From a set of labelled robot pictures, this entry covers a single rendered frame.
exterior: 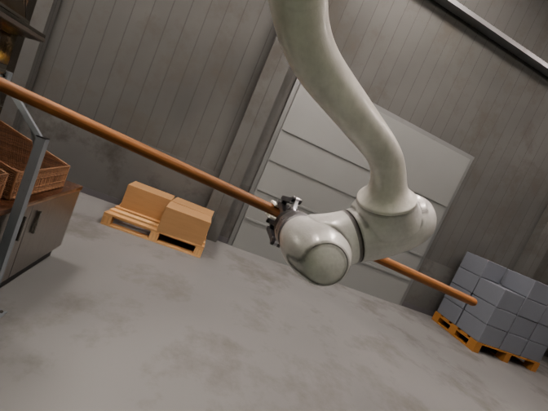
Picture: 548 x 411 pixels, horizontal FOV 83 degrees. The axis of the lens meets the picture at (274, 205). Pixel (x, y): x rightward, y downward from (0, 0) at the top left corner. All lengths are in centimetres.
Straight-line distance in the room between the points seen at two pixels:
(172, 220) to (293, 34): 325
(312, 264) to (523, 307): 547
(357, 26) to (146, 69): 288
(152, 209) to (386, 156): 362
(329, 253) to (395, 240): 14
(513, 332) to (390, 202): 548
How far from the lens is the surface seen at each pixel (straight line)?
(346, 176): 474
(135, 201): 400
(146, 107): 447
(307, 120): 452
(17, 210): 190
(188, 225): 356
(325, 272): 50
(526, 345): 628
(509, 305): 568
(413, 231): 59
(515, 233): 691
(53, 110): 90
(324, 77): 42
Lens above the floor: 123
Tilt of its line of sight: 6 degrees down
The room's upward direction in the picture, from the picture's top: 23 degrees clockwise
